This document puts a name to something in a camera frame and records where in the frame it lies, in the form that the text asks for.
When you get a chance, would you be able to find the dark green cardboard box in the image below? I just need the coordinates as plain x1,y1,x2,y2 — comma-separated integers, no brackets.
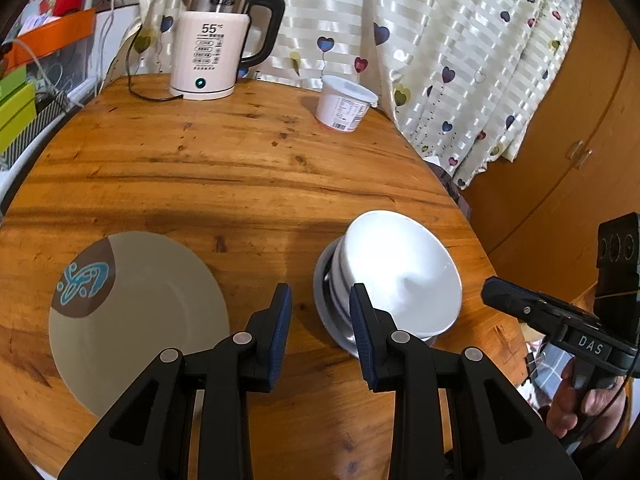
0,67,27,102

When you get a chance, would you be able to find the stainless steel bowl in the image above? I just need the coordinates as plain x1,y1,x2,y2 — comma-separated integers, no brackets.
313,240,437,359

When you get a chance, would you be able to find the clear storage box orange lid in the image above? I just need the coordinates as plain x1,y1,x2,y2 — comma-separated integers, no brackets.
0,7,99,92

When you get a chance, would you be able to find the white cable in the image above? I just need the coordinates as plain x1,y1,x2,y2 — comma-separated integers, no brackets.
96,0,123,97

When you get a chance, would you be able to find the grey striped cardboard box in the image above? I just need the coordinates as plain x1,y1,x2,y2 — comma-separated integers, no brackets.
0,89,72,172

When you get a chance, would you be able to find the pale green plate blue motif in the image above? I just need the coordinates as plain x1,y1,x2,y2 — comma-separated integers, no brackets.
49,231,231,419

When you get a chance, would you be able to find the white electric kettle black handle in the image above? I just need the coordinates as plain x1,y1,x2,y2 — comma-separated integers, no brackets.
169,0,286,101

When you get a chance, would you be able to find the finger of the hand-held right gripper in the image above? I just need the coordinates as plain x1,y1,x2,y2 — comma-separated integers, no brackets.
481,276,572,347

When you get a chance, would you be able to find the wooden cabinet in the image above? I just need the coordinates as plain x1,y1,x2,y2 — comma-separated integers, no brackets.
457,0,640,313

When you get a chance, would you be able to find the person's right hand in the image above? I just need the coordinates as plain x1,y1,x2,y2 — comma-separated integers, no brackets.
545,360,629,439

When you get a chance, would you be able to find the lime green cardboard box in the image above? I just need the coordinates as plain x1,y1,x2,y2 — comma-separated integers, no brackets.
0,82,39,153

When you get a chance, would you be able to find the checked cloth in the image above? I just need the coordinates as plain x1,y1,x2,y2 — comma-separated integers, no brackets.
520,332,573,413

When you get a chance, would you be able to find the striped curtain with hearts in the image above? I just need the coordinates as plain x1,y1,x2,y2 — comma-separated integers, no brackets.
136,0,587,192

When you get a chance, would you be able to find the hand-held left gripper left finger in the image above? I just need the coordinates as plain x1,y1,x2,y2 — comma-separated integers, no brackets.
57,282,294,480

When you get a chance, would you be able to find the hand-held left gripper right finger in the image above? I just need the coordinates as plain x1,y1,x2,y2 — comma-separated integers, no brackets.
348,282,583,480

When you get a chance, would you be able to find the white plastic tub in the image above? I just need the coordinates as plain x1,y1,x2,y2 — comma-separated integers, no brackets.
316,75,379,134

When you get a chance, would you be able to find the black kettle power cord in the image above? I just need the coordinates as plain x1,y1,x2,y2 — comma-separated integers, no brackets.
124,35,177,104

